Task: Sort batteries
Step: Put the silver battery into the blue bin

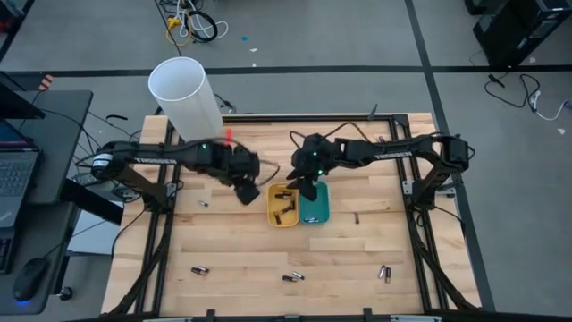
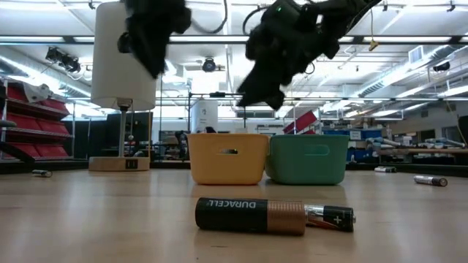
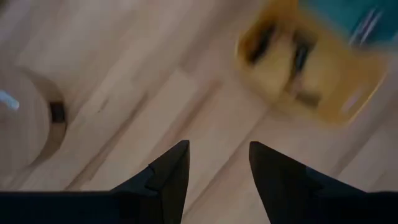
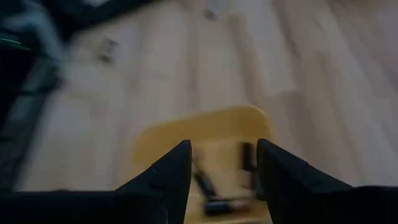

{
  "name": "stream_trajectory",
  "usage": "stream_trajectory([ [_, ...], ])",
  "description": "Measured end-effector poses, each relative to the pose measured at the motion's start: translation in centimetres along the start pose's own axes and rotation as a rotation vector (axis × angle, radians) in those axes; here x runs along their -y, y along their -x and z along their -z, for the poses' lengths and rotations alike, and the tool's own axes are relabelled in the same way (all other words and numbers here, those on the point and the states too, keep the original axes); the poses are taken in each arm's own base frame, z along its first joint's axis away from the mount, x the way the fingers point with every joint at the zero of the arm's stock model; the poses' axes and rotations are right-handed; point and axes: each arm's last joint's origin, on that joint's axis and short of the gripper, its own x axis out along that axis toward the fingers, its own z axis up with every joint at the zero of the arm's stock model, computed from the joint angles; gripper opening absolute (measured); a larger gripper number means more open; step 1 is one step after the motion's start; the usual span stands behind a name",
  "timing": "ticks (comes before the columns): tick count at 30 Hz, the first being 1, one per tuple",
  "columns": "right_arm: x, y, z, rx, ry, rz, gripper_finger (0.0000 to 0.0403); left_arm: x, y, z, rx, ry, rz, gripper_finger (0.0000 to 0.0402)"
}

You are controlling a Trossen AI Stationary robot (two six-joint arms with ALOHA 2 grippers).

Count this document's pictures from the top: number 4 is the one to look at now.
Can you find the black copper-top battery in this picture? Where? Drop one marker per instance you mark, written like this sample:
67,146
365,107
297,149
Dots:
205,185
217,208
248,158

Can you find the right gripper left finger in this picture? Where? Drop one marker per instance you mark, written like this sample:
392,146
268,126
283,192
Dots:
168,186

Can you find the yellow plastic bin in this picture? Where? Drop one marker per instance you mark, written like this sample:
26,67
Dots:
202,124

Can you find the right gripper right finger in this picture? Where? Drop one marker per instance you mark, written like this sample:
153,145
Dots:
289,186

